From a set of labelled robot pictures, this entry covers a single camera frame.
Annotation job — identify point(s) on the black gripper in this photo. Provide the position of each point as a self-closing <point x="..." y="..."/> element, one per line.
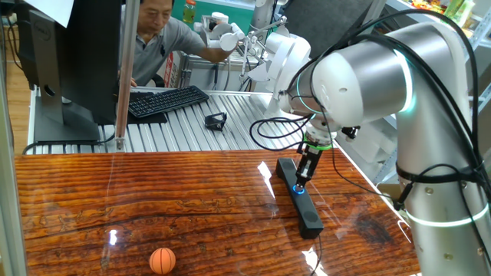
<point x="311" y="157"/>

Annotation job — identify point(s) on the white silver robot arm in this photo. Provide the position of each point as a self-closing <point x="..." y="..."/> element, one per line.
<point x="364" y="80"/>

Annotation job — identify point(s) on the bare forearm of grey-shirt person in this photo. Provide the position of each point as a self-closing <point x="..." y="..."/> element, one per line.
<point x="216" y="55"/>

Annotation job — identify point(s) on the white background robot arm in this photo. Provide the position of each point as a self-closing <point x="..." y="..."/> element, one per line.
<point x="285" y="57"/>

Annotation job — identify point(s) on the white foam blocks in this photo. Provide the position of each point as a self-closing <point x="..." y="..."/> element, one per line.
<point x="368" y="153"/>

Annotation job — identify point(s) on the brown cardboard box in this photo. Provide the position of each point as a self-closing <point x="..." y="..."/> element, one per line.
<point x="387" y="191"/>

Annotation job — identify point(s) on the small black stand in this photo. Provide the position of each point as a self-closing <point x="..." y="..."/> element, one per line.
<point x="215" y="122"/>

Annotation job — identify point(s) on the silver metal cabinet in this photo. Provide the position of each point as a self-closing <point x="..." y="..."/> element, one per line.
<point x="199" y="74"/>

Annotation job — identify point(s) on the wood grain table mat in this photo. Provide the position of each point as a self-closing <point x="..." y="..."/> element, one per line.
<point x="153" y="191"/>

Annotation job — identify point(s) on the black keyboard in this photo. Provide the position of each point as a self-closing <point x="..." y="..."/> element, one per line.
<point x="165" y="100"/>

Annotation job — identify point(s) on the dark grey partition panel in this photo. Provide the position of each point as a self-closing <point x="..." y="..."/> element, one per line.
<point x="326" y="19"/>

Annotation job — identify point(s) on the black desk pad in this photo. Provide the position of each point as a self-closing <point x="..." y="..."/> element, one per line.
<point x="149" y="119"/>

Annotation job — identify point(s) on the small orange basketball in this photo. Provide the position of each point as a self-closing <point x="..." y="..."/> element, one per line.
<point x="162" y="260"/>

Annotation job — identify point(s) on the white carton with red print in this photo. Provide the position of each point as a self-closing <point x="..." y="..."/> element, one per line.
<point x="170" y="71"/>

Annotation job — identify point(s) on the black chair armrest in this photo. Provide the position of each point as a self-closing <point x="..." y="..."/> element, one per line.
<point x="159" y="81"/>

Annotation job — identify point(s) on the grey shirt person torso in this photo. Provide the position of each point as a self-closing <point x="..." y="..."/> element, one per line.
<point x="161" y="53"/>

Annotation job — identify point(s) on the green drink bottle orange cap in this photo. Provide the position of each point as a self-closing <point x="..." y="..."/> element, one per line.
<point x="189" y="13"/>

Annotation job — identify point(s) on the dark haired person head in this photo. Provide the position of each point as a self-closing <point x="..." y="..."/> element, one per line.
<point x="155" y="17"/>

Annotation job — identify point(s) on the white shelf rack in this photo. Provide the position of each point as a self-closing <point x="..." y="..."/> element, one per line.
<point x="481" y="34"/>

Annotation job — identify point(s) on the pale green plastic bottle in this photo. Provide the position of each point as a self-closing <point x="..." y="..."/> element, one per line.
<point x="466" y="11"/>

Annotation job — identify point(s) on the black monitor with stand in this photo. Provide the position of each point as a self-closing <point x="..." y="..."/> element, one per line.
<point x="88" y="57"/>

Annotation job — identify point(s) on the white paper sheet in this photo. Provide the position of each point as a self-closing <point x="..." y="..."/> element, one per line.
<point x="51" y="9"/>

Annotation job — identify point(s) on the aluminium frame post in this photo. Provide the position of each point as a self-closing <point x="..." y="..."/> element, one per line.
<point x="126" y="76"/>
<point x="9" y="211"/>

